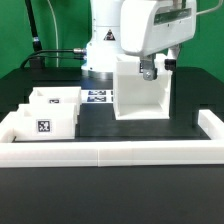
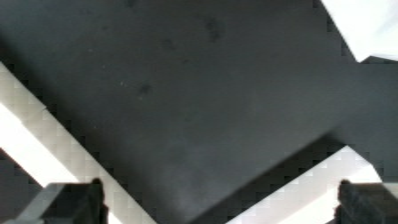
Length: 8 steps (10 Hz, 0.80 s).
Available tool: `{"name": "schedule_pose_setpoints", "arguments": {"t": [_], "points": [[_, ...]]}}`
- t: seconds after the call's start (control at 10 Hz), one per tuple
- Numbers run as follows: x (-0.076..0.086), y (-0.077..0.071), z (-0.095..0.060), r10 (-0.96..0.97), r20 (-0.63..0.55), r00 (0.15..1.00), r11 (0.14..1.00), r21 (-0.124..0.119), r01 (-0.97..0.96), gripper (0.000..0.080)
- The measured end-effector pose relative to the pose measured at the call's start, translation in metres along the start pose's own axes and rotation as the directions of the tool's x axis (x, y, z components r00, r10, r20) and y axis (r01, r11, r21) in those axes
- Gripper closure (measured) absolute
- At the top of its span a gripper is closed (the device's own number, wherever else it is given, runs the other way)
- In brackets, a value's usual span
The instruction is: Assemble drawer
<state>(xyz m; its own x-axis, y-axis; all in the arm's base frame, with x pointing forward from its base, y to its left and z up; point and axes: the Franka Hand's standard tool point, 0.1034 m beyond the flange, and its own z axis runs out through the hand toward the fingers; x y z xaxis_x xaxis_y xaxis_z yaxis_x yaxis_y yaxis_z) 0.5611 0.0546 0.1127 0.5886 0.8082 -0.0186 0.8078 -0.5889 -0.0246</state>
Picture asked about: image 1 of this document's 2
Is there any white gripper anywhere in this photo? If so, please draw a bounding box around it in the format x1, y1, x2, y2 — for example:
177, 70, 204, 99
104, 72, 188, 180
120, 0, 196, 81

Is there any white drawer cabinet housing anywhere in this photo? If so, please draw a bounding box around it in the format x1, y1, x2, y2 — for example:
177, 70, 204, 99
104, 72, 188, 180
113, 54, 172, 120

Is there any white front drawer box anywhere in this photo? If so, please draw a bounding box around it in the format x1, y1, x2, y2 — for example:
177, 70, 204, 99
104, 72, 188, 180
14, 104, 77, 141

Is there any white drawer box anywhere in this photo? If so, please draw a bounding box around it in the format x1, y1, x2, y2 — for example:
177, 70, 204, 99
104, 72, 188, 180
29, 86, 82, 114
14, 104, 77, 141

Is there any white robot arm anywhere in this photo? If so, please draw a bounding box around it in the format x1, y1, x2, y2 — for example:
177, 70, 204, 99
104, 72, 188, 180
82, 0, 197, 79

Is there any white rear drawer box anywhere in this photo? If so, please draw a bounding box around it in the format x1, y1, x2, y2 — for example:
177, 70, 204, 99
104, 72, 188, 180
29, 86, 82, 114

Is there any white fiducial marker sheet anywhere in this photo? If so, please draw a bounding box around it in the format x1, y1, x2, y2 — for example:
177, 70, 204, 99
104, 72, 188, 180
81, 90, 113, 103

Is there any white U-shaped fence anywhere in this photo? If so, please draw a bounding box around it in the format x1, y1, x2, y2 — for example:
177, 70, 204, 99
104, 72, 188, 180
0, 109, 224, 168

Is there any white thin cable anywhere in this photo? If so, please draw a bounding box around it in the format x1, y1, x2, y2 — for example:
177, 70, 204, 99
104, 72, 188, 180
46, 0, 60, 68

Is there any black camera stand pole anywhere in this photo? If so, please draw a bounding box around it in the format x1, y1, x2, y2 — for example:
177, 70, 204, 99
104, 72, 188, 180
25, 0, 45, 69

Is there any black cable with connector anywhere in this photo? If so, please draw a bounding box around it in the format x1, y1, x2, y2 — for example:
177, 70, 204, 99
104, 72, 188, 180
20, 47, 88, 70

